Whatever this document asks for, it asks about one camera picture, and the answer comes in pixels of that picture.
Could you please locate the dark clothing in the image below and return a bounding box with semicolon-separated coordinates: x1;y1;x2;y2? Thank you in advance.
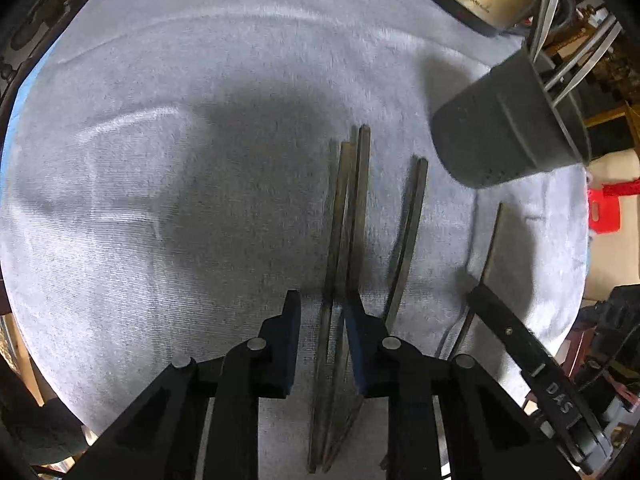
0;360;96;466

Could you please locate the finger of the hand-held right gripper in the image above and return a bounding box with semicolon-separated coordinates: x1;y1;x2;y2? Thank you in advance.
466;284;557;377

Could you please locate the dark chopstick pair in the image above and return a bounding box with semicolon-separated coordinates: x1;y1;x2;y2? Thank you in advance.
307;141;354;475

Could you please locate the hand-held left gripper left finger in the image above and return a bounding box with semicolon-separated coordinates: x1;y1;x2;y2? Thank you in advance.
62;289;302;480

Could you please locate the grey metal chopstick holder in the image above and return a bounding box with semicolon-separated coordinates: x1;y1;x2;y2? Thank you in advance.
431;42;593;190

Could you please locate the dark carved wooden bench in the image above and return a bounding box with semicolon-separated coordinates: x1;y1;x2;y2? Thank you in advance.
0;0;151;126

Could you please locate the blue table cover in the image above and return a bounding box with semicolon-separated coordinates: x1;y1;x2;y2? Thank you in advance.
5;50;53;126

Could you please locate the grey table cloth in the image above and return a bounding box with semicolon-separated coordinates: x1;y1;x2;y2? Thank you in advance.
0;0;591;466

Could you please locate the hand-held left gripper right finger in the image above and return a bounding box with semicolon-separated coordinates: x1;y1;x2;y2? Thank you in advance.
344;294;571;480

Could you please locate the red plastic child chair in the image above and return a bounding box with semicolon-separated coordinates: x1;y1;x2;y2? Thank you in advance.
587;180;640;233

